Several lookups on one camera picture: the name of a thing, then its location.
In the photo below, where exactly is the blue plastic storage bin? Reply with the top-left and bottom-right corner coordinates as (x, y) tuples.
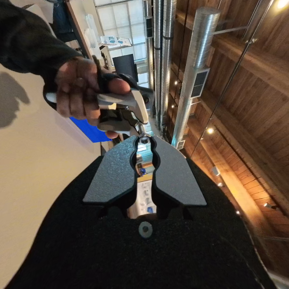
(69, 116), (112, 143)

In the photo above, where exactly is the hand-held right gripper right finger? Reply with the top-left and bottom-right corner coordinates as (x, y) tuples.
(151, 136), (208, 207)

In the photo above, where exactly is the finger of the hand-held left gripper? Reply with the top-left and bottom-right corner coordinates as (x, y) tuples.
(116, 121), (141, 137)
(131, 89), (150, 125)

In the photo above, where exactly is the person's left forearm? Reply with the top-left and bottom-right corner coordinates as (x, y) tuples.
(0, 0), (84, 75)

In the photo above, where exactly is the person's left hand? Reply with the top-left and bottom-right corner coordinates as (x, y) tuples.
(55, 57), (132, 127)

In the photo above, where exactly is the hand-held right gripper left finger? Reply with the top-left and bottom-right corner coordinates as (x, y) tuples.
(83, 136), (138, 206)

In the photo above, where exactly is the black monitor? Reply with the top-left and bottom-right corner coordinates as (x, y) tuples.
(112, 54), (139, 84)

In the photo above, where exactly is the printed poster sheet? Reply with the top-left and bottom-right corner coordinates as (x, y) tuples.
(137, 180), (157, 216)

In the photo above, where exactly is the metal ventilation duct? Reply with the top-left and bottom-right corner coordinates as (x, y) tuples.
(151, 0), (222, 150)

